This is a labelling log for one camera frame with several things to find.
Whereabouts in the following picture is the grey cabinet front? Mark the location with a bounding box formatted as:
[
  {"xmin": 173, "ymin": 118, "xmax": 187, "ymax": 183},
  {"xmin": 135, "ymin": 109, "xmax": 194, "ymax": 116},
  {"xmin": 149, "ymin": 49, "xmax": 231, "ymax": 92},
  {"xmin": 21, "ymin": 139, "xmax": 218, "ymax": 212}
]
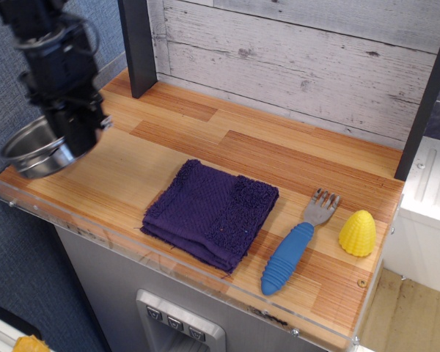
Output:
[{"xmin": 53, "ymin": 224, "xmax": 338, "ymax": 352}]

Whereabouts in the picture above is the orange yellow toy object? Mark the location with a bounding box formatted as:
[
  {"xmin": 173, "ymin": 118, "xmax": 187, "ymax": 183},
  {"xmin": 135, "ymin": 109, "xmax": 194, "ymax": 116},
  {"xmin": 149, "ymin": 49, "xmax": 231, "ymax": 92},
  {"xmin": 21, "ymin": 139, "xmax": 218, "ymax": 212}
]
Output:
[{"xmin": 12, "ymin": 335, "xmax": 51, "ymax": 352}]

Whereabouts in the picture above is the dark cabinet post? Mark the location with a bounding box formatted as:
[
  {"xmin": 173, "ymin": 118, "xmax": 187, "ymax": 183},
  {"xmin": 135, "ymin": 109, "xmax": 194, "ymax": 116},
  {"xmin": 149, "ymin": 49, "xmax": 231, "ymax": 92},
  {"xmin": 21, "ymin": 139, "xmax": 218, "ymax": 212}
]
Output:
[
  {"xmin": 118, "ymin": 0, "xmax": 158, "ymax": 98},
  {"xmin": 394, "ymin": 47, "xmax": 440, "ymax": 181}
]

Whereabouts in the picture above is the dark right cabinet post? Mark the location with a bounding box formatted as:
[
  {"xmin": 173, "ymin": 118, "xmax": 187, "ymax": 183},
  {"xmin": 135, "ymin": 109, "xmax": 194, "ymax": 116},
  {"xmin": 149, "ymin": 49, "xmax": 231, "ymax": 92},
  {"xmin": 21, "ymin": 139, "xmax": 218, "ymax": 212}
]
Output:
[{"xmin": 394, "ymin": 47, "xmax": 440, "ymax": 181}]

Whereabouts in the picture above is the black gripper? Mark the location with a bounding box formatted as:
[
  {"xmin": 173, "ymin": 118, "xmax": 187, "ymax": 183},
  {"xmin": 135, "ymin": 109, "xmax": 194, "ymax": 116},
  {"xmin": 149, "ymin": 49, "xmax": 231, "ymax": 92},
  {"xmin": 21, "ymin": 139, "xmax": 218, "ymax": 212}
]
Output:
[{"xmin": 18, "ymin": 31, "xmax": 108, "ymax": 157}]

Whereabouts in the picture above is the small stainless steel pan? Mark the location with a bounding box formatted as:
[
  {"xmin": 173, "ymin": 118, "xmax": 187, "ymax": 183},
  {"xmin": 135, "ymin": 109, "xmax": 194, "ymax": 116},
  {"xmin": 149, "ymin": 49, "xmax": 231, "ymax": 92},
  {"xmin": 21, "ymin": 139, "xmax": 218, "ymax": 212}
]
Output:
[{"xmin": 0, "ymin": 117, "xmax": 78, "ymax": 179}]

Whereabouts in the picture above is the clear acrylic table guard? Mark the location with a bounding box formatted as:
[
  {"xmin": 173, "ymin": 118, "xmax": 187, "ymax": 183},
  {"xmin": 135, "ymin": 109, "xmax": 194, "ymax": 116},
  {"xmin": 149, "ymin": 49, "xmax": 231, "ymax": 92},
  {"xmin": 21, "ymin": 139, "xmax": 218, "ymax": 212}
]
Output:
[{"xmin": 0, "ymin": 51, "xmax": 405, "ymax": 349}]

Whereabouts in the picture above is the folded purple cloth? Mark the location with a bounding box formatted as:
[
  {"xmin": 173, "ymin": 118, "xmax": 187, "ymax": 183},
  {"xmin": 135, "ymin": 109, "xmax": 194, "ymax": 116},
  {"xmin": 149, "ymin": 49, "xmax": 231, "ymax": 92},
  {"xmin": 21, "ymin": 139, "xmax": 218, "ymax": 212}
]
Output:
[{"xmin": 141, "ymin": 159, "xmax": 279, "ymax": 274}]

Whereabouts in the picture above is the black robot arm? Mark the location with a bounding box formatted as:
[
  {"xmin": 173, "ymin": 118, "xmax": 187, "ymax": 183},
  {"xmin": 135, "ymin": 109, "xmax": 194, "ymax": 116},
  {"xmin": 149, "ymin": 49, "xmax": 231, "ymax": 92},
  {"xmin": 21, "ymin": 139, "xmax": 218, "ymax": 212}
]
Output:
[{"xmin": 0, "ymin": 1, "xmax": 106, "ymax": 156}]

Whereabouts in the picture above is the dark left cabinet post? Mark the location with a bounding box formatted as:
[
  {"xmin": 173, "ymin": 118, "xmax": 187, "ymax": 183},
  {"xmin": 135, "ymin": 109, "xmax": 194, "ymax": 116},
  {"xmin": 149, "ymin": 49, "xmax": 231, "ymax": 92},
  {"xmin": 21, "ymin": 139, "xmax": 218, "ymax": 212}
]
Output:
[{"xmin": 118, "ymin": 0, "xmax": 158, "ymax": 98}]

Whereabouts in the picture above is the silver button panel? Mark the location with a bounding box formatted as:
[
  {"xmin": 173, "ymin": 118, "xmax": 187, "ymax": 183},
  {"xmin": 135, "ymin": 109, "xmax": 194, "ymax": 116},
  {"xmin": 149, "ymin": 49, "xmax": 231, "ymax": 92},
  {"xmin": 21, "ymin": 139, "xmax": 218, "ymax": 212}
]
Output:
[{"xmin": 136, "ymin": 289, "xmax": 227, "ymax": 351}]

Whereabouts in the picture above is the blue handled metal fork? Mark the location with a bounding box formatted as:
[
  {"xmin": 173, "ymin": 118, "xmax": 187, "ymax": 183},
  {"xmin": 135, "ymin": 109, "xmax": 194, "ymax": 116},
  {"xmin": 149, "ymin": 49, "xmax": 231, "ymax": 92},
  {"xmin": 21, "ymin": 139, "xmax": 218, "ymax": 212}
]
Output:
[{"xmin": 261, "ymin": 188, "xmax": 340, "ymax": 296}]

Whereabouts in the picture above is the yellow plastic corn toy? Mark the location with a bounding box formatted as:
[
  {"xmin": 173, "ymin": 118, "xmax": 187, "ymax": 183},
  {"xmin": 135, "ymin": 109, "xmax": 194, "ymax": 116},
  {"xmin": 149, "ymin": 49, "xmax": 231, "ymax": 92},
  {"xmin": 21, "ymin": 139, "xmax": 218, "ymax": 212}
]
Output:
[{"xmin": 338, "ymin": 210, "xmax": 376, "ymax": 257}]

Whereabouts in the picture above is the white toy sink unit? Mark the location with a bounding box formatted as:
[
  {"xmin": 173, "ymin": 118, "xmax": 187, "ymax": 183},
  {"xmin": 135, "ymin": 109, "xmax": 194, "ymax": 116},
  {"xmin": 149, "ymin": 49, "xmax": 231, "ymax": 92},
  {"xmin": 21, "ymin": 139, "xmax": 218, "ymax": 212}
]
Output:
[{"xmin": 382, "ymin": 137, "xmax": 440, "ymax": 291}]

